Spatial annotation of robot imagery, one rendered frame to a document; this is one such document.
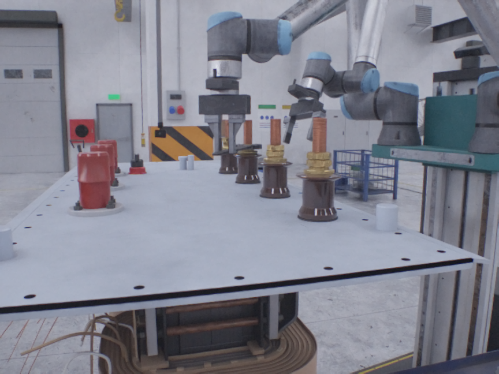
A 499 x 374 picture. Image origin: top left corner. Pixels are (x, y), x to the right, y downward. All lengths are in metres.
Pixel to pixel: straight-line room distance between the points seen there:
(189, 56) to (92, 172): 5.42
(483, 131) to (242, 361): 1.11
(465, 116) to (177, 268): 1.46
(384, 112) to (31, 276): 1.60
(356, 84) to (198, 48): 4.84
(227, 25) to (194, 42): 5.26
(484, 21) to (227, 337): 1.10
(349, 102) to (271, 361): 1.33
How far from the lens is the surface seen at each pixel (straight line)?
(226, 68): 1.09
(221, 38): 1.11
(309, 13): 1.30
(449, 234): 2.03
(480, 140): 1.60
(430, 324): 2.17
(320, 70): 1.63
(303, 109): 1.57
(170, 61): 6.28
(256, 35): 1.12
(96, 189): 0.97
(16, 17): 14.73
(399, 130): 1.89
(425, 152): 1.76
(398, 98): 1.90
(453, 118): 1.88
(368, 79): 1.64
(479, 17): 1.40
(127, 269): 0.61
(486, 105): 1.61
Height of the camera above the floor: 1.56
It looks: 9 degrees down
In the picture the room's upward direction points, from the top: straight up
